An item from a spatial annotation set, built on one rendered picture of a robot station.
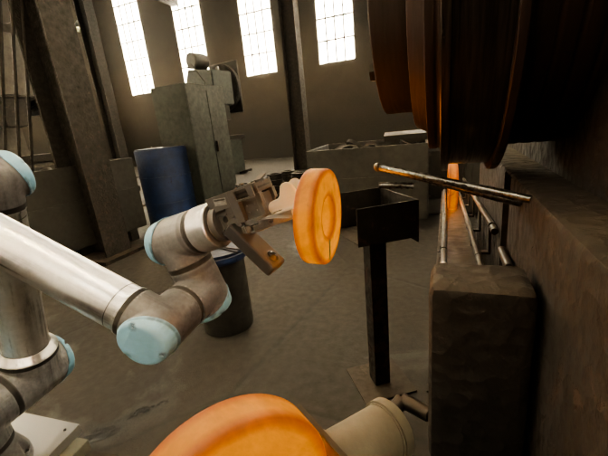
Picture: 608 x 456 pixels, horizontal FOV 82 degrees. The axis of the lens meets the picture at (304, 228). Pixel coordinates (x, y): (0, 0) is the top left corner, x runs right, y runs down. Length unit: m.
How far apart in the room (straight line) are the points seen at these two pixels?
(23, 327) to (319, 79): 10.56
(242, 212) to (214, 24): 12.48
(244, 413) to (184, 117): 3.89
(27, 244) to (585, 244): 0.78
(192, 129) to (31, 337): 3.10
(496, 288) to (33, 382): 1.21
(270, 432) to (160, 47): 14.12
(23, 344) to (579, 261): 1.22
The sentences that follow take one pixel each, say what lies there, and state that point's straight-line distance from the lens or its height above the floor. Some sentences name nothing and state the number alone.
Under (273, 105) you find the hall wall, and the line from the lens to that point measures 11.79.
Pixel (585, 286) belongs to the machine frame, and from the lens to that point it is 0.31.
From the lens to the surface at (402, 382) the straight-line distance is 1.49.
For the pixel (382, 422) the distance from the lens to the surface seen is 0.39.
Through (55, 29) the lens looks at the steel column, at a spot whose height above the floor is 1.82.
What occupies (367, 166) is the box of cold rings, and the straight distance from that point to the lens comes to 3.05.
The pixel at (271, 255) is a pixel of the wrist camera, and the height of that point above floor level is 0.76.
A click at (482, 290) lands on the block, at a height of 0.80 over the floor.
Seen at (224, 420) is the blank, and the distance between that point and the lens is 0.28.
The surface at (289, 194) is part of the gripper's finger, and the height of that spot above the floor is 0.87.
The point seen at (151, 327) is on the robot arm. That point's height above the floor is 0.69.
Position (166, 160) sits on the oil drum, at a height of 0.75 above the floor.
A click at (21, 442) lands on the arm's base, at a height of 0.20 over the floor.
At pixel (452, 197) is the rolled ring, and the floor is 0.65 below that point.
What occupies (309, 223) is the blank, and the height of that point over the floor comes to 0.84.
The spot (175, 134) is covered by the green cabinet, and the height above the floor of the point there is 1.00.
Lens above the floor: 0.97
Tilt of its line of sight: 16 degrees down
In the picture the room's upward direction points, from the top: 6 degrees counter-clockwise
